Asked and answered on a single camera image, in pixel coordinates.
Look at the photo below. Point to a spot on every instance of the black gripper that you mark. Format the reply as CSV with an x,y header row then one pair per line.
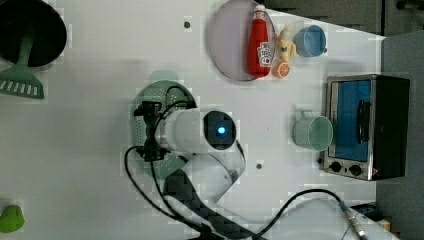
x,y
150,112

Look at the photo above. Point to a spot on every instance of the green plastic strainer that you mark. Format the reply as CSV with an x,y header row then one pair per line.
x,y
163,95

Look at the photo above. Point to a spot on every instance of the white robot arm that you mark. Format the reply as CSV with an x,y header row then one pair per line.
x,y
213,160

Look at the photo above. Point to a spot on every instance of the red ketchup bottle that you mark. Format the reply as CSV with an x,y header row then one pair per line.
x,y
259,58

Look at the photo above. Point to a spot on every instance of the green spatula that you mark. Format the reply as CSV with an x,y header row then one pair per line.
x,y
18,80

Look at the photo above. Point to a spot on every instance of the toy orange slice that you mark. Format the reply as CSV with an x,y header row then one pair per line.
x,y
281,70

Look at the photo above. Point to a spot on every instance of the green toy fruit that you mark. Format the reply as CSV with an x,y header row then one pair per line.
x,y
11,219

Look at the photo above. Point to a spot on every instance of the green mug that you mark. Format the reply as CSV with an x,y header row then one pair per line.
x,y
313,132

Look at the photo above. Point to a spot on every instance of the toy banana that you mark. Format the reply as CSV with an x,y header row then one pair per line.
x,y
286,47

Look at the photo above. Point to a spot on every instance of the black round pan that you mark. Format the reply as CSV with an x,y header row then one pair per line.
x,y
50,31

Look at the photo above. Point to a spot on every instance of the blue cup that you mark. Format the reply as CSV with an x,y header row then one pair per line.
x,y
311,41

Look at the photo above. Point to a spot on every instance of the toaster oven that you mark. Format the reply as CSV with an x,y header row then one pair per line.
x,y
369,114

